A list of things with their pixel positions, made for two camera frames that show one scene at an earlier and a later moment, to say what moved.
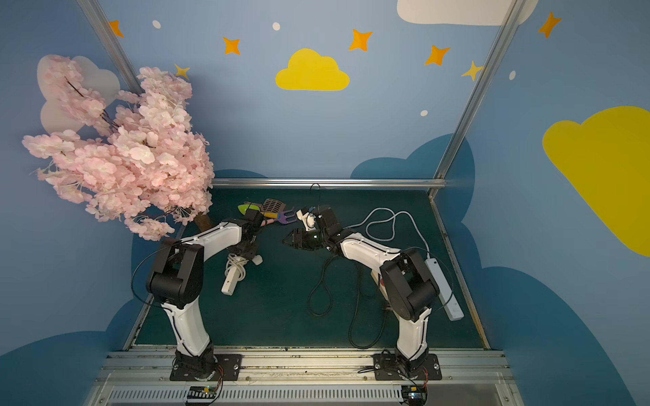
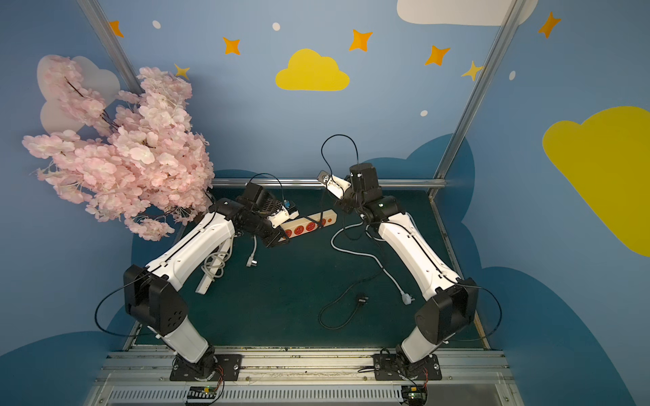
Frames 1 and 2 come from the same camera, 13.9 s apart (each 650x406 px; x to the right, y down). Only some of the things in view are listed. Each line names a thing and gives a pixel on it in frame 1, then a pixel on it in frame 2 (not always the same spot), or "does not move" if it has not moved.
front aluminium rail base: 144,378 does not move
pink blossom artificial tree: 135,157 does not move
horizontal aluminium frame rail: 382,183 does not move
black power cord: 355,304 -> 360,299
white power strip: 229,283 -> 213,268
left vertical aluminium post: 98,18 does not move
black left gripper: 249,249 -> 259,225
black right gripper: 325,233 -> 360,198
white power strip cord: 234,261 -> 213,264
